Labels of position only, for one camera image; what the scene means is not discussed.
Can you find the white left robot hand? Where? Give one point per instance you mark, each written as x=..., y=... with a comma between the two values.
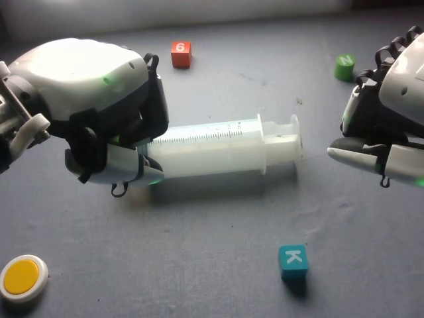
x=79, y=76

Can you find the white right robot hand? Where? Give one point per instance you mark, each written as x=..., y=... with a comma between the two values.
x=404, y=92

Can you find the large translucent plastic syringe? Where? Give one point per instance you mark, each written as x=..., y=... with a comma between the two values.
x=215, y=152

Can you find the green cylinder with N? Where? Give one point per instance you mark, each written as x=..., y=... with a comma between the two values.
x=344, y=68

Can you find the red cube with 6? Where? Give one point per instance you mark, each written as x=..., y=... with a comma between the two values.
x=181, y=54

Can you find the teal cube with K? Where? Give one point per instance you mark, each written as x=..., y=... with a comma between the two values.
x=293, y=263

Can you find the yellow button in white base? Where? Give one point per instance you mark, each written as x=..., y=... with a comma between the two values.
x=21, y=276

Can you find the grey table cloth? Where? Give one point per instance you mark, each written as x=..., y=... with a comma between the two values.
x=198, y=248

